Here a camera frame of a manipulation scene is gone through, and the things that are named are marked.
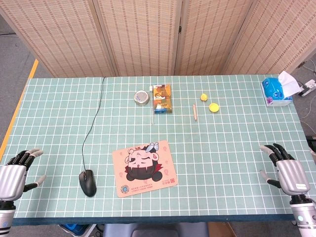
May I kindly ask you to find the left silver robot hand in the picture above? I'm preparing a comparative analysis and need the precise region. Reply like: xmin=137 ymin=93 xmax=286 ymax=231
xmin=0 ymin=148 xmax=47 ymax=202

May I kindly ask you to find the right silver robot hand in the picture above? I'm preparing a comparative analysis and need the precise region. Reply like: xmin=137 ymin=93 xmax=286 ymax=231
xmin=259 ymin=143 xmax=312 ymax=197

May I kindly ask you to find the pink cartoon mouse pad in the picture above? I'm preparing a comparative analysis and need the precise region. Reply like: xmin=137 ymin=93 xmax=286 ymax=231
xmin=112 ymin=140 xmax=179 ymax=199

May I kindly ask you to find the green grid tablecloth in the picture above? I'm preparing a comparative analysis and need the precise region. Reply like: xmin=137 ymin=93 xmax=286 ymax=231
xmin=0 ymin=74 xmax=316 ymax=227

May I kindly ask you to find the blue plastic bin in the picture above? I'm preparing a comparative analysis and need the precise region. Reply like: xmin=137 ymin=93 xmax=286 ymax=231
xmin=59 ymin=223 xmax=97 ymax=237

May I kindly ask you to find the blue tissue pack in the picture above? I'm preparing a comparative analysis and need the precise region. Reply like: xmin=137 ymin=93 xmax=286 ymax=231
xmin=261 ymin=70 xmax=303 ymax=108

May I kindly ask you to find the white power strip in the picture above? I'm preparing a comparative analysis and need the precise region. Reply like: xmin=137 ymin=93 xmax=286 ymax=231
xmin=299 ymin=79 xmax=316 ymax=97

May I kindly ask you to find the woven bamboo screen panel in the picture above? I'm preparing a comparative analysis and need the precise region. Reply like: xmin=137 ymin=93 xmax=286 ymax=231
xmin=222 ymin=0 xmax=316 ymax=76
xmin=0 ymin=0 xmax=117 ymax=79
xmin=92 ymin=0 xmax=184 ymax=77
xmin=172 ymin=0 xmax=255 ymax=76

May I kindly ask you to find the orange and blue carton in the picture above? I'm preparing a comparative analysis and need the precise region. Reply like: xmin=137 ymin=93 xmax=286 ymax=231
xmin=153 ymin=84 xmax=173 ymax=115

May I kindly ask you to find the round silver tin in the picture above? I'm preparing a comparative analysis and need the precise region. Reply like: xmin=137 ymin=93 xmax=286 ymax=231
xmin=133 ymin=89 xmax=150 ymax=107

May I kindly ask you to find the clear glass tube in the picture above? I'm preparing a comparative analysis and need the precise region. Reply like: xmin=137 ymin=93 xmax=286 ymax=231
xmin=149 ymin=85 xmax=155 ymax=125

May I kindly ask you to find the black mouse cable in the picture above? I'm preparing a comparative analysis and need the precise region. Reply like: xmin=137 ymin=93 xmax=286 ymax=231
xmin=81 ymin=76 xmax=106 ymax=172

